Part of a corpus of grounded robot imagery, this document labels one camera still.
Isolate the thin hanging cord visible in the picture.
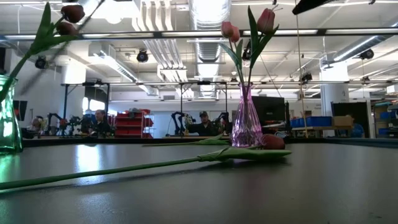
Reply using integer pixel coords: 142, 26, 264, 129
294, 12, 308, 138

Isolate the overhead light bar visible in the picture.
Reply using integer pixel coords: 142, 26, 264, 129
0, 28, 398, 41

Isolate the black partition board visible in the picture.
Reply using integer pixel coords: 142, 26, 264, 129
331, 101, 371, 138

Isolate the black red sign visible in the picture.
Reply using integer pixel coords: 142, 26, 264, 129
12, 100, 28, 121

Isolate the person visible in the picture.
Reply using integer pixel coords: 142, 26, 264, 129
188, 111, 223, 137
88, 109, 111, 138
348, 114, 366, 138

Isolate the red shelf cart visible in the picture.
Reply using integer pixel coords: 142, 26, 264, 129
114, 108, 155, 139

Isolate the black table frame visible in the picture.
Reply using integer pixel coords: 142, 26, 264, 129
22, 136, 398, 147

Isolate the white round pillar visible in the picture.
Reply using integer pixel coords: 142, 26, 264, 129
320, 60, 351, 125

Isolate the black monitor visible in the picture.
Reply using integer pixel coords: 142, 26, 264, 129
251, 95, 287, 128

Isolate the black background stand frame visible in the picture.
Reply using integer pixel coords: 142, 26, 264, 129
60, 81, 111, 138
179, 80, 229, 138

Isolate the pink artificial tulip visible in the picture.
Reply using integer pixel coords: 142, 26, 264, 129
219, 21, 247, 86
247, 5, 280, 86
231, 26, 247, 86

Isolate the cardboard box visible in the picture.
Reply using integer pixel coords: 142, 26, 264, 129
331, 115, 354, 127

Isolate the green glass vase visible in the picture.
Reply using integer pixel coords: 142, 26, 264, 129
0, 76, 23, 155

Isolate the blue plastic bin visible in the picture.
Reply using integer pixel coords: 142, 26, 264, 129
290, 116, 333, 128

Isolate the shelf with blue bins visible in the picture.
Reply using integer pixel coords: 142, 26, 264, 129
373, 101, 398, 138

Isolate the purple glass vase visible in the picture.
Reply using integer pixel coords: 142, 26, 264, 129
230, 83, 264, 148

